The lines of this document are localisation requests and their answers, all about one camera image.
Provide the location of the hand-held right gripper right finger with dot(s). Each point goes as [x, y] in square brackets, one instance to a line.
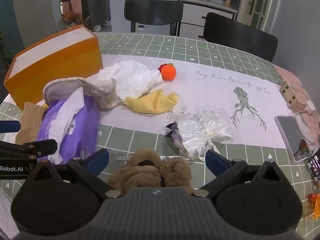
[213, 160]

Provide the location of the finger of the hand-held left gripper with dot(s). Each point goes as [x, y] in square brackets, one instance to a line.
[10, 126]
[37, 148]

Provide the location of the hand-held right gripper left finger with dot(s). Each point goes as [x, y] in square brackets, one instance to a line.
[100, 158]

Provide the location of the brown plush toy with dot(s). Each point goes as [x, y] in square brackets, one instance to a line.
[150, 165]

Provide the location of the yellow cloth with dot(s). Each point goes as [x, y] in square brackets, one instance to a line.
[152, 102]

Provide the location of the orange cardboard box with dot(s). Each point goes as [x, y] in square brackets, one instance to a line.
[62, 62]

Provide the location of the white paper towel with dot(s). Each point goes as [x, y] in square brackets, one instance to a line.
[130, 77]

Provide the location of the brown woven mat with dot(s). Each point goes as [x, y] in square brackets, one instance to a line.
[30, 122]

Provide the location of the clear plastic bag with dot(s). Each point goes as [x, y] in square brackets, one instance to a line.
[207, 130]

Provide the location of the purple tissue pack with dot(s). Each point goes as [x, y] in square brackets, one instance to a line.
[82, 120]

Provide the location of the purple fabric piece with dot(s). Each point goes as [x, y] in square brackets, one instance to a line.
[172, 131]

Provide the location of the grey plush cloth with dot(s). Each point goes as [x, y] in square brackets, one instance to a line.
[100, 92]

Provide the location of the potted plant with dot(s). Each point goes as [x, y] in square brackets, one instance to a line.
[3, 50]

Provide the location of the white phone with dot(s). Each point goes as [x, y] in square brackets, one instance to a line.
[287, 132]

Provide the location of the orange crochet ball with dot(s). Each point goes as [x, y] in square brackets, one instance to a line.
[168, 72]

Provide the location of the clear plastic container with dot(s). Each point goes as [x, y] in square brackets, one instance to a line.
[308, 127]

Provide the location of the wooden perforated box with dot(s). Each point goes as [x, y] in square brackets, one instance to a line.
[292, 96]

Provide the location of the phone with lit screen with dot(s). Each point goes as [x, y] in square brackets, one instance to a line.
[315, 163]

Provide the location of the orange snack wrapper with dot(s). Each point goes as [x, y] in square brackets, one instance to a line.
[314, 200]

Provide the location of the pink cloth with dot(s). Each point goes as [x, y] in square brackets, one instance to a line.
[287, 75]

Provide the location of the black chair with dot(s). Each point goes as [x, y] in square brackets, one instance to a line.
[152, 11]
[237, 37]

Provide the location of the white shoes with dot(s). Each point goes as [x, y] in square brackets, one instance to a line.
[102, 23]

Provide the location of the pink bag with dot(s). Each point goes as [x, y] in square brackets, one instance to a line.
[75, 5]

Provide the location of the white counter cabinet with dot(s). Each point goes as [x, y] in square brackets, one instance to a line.
[207, 15]

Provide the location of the dark cabinet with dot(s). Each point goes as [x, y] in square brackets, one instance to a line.
[96, 7]

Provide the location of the orange juice bottle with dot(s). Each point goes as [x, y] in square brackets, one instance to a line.
[228, 0]

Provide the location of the white glazed door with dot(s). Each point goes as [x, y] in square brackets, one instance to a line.
[255, 2]

